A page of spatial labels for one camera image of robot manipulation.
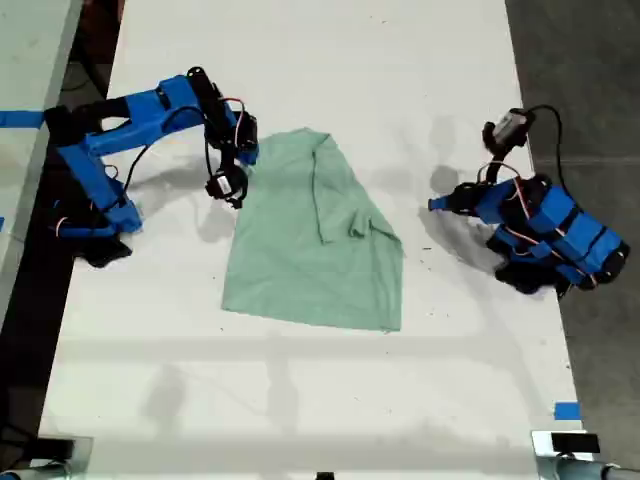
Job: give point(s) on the grey black camera box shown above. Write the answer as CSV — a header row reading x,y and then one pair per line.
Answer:
x,y
510,126

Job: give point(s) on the square blue tape piece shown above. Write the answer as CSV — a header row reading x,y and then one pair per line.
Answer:
x,y
567,411

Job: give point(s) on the black box on clear plate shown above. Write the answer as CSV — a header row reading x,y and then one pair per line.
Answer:
x,y
55,447

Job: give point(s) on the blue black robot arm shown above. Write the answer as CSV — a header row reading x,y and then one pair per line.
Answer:
x,y
145,127
575,235

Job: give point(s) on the pale green T-shirt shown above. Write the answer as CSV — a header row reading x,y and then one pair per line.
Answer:
x,y
310,260

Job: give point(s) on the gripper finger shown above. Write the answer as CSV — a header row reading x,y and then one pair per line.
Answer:
x,y
248,156
469,189
462,205

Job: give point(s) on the short black camera stalk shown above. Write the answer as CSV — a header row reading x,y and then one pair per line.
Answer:
x,y
501,157

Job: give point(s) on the long blue tape strip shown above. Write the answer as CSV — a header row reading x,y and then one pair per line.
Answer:
x,y
20,119

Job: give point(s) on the grey side table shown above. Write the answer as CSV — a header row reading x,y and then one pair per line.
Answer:
x,y
30,60

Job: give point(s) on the grey pipe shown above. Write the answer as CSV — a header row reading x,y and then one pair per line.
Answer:
x,y
590,471
30,473

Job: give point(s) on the small black edge clip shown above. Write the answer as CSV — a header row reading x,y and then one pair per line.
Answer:
x,y
325,476

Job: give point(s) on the black round camera box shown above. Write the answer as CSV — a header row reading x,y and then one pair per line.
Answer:
x,y
226,186

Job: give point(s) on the black box on silver bracket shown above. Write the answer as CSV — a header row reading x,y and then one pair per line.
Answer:
x,y
575,442

